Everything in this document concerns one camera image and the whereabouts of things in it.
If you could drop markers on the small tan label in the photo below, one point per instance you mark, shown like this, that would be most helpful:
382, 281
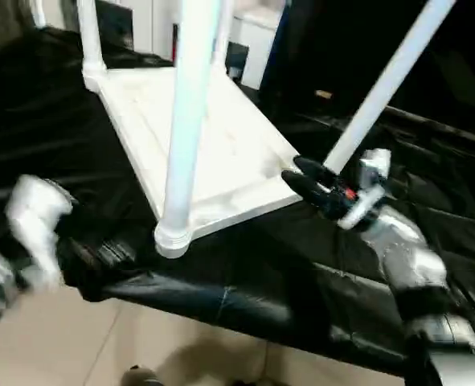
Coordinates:
322, 94

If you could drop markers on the grey curtain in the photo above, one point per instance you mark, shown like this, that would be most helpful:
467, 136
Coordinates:
4, 20

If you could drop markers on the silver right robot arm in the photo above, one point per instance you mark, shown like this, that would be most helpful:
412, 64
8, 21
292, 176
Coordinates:
406, 249

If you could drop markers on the white plastic table top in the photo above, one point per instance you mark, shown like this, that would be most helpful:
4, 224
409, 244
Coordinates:
229, 140

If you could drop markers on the white plastic table leg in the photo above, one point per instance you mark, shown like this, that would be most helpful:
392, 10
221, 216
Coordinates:
88, 36
193, 100
382, 88
221, 44

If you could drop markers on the white glass-door cabinet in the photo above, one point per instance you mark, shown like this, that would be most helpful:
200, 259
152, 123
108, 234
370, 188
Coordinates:
257, 44

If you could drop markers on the dark blue hanging cloth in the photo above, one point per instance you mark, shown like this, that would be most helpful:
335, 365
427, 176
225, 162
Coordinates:
277, 44

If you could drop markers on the black metal rod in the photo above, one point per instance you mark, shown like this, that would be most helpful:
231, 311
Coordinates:
442, 118

